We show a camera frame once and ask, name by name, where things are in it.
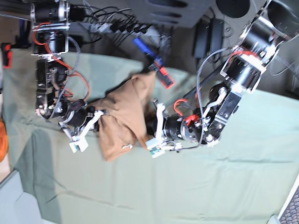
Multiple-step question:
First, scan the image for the white power strip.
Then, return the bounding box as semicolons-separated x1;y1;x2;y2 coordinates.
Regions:
90;21;160;36

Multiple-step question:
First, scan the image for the white plastic bin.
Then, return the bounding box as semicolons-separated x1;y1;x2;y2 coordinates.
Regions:
0;170;43;224

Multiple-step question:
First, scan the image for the orange cloth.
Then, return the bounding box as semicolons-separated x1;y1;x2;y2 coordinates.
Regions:
0;120;8;162

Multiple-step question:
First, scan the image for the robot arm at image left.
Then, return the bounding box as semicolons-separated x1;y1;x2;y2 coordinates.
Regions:
30;0;94;137

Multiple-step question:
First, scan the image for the blue orange bar clamp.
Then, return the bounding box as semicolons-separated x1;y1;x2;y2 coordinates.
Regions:
133;37;174;89

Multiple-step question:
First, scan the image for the patterned chair seat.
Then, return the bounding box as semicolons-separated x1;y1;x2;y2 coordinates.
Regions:
278;183;299;224

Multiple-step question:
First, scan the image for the green table cloth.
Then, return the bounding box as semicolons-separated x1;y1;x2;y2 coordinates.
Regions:
2;49;299;224

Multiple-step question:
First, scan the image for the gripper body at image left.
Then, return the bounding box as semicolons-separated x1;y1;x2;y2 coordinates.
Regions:
59;107;96;135

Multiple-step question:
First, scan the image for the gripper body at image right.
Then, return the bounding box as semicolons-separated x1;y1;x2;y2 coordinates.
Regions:
146;114;204;144

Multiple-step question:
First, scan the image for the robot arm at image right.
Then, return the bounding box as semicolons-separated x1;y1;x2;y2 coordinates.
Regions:
146;0;299;151

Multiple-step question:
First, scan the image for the tan T-shirt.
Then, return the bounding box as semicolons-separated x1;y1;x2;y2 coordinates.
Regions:
90;71;156;161

